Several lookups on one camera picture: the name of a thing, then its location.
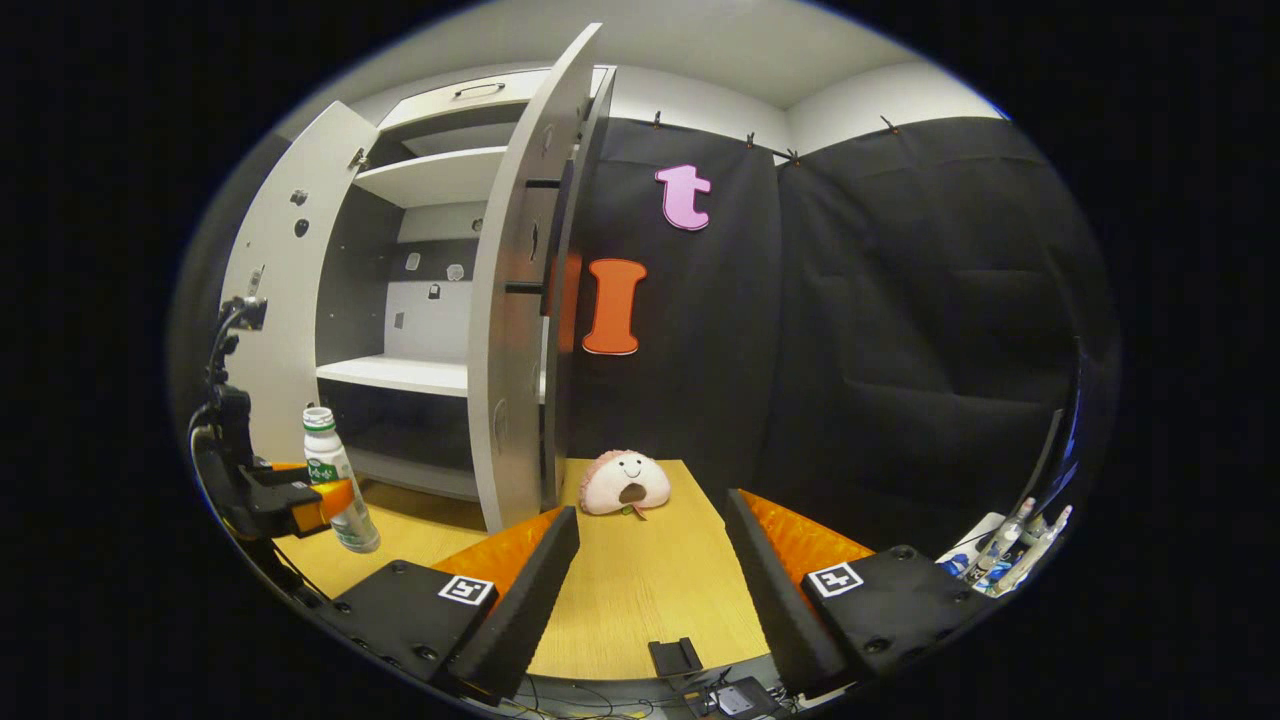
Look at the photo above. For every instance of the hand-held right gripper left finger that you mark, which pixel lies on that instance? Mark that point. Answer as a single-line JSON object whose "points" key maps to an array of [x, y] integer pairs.
{"points": [[530, 590]]}

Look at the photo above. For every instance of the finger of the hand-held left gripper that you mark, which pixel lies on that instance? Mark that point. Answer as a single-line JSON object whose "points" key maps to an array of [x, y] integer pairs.
{"points": [[275, 495]]}

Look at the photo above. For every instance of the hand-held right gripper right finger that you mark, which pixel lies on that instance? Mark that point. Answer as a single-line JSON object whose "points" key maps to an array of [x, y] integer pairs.
{"points": [[770, 590]]}

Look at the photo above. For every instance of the white drink bottle green label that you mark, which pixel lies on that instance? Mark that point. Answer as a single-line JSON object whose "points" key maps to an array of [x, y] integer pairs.
{"points": [[325, 450]]}

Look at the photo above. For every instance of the white cabinet door cat stickers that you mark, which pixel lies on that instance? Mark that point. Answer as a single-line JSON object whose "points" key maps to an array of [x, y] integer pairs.
{"points": [[275, 330]]}

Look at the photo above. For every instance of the white cabinet door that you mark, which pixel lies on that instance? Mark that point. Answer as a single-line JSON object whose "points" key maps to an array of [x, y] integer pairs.
{"points": [[510, 380]]}

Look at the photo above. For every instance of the small grey electronic box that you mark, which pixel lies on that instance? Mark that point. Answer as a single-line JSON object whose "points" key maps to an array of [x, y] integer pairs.
{"points": [[738, 700]]}

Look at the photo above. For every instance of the pink white plush toy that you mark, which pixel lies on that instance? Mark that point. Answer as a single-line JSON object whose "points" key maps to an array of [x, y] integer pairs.
{"points": [[610, 485]]}

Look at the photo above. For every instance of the white open-front cabinet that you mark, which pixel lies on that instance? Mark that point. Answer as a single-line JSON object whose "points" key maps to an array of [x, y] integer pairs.
{"points": [[400, 375]]}

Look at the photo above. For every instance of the white blue plastic items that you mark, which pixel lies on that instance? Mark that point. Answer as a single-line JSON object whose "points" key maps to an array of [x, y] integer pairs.
{"points": [[990, 560]]}

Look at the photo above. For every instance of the black backdrop cloth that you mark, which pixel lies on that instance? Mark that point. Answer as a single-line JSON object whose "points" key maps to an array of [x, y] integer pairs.
{"points": [[900, 300]]}

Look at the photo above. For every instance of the white cabinet drawer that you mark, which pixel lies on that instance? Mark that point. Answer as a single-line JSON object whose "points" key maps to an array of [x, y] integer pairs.
{"points": [[430, 105]]}

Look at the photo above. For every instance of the small black bracket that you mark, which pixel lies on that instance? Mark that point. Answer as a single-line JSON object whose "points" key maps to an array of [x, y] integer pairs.
{"points": [[675, 657]]}

